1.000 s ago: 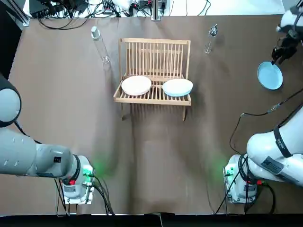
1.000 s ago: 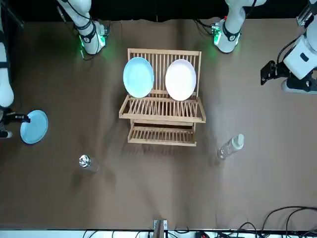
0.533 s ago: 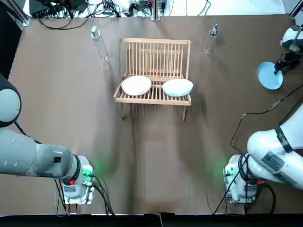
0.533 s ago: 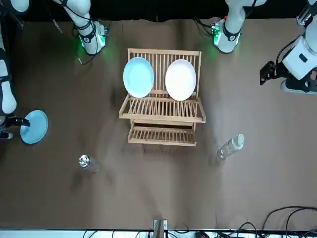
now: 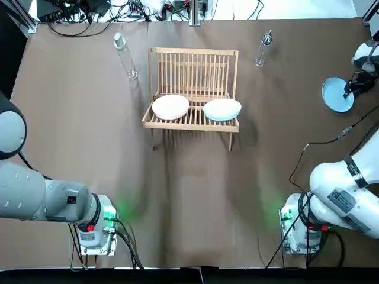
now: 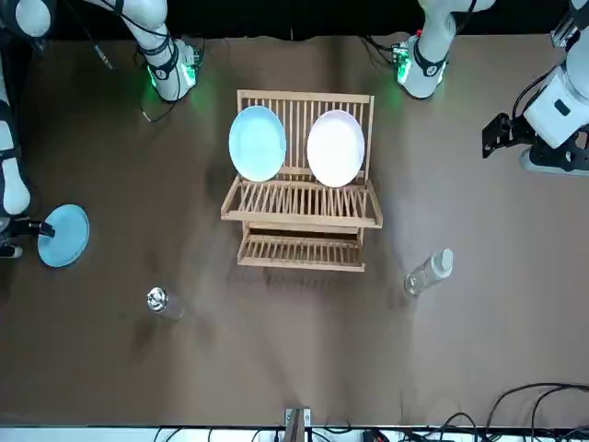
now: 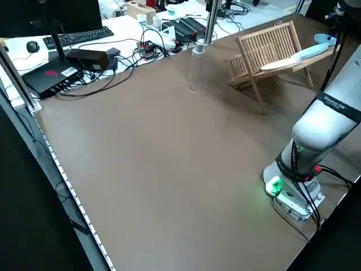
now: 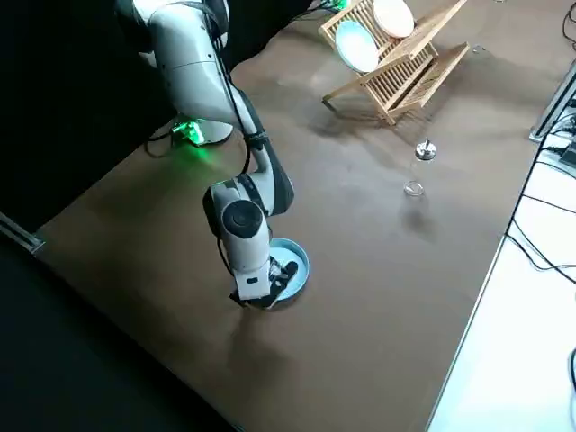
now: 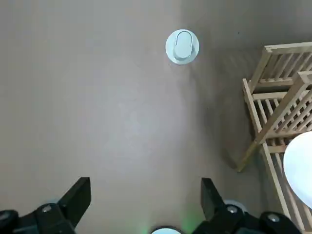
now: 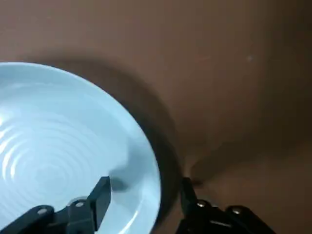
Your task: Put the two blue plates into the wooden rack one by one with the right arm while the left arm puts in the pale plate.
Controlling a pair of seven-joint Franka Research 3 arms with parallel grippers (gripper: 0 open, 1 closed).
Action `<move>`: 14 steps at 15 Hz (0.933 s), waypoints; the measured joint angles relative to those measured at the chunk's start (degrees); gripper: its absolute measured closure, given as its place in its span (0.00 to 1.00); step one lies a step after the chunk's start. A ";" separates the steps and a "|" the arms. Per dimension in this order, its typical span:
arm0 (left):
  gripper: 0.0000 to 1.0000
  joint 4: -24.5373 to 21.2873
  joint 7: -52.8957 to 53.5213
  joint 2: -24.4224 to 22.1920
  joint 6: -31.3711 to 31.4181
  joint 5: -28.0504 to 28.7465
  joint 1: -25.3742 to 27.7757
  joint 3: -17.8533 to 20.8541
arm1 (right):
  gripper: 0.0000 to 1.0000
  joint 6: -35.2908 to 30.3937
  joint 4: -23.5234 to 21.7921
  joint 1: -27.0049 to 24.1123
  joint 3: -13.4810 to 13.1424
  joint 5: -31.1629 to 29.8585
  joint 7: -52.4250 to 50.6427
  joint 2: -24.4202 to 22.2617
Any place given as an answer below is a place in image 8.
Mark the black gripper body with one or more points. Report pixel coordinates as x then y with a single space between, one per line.
263 302

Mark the blue round plate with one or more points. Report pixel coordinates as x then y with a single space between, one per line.
357 45
288 249

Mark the pale round plate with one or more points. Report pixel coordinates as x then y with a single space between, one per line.
393 18

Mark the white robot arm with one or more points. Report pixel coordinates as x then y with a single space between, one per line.
193 67

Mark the wooden dish rack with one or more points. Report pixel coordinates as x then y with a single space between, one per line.
432 23

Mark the clear bottle silver cap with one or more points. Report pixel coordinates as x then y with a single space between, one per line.
425 150

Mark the aluminium frame rail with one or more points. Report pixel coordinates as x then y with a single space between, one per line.
22 236

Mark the aluminium frame post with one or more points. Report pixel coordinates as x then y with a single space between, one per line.
553 103

